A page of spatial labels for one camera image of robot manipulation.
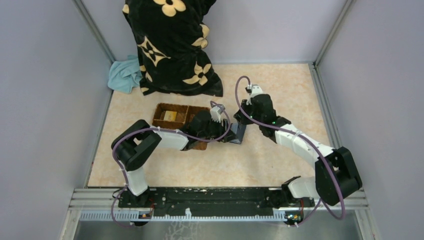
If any navy blue card holder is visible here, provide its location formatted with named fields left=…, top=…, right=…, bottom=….
left=230, top=122, right=247, bottom=145

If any brown woven divided basket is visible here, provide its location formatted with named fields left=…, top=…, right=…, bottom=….
left=152, top=102, right=210, bottom=130

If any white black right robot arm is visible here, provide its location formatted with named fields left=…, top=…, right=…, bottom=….
left=234, top=93, right=363, bottom=206

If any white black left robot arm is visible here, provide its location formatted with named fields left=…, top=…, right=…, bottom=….
left=111, top=110, right=246, bottom=197

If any gold card in basket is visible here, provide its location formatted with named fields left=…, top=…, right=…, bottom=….
left=162, top=110, right=178, bottom=122

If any light blue cloth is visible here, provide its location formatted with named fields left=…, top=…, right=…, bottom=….
left=107, top=55, right=142, bottom=94

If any black floral blanket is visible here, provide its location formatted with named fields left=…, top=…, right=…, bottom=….
left=122, top=0, right=224, bottom=97

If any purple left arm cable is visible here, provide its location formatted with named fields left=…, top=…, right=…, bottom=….
left=110, top=100, right=232, bottom=229

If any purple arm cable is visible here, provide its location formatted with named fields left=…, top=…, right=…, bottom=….
left=234, top=76, right=347, bottom=226
left=110, top=100, right=232, bottom=229

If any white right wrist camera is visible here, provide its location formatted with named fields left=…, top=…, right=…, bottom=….
left=245, top=84, right=264, bottom=105

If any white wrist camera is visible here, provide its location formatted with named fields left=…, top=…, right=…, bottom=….
left=245, top=84, right=264, bottom=105
left=209, top=104, right=225, bottom=123

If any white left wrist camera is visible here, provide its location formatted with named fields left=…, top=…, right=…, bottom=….
left=209, top=104, right=225, bottom=123

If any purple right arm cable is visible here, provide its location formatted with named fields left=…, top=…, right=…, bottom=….
left=234, top=76, right=347, bottom=226

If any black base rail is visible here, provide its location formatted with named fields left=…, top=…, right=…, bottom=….
left=115, top=187, right=316, bottom=209

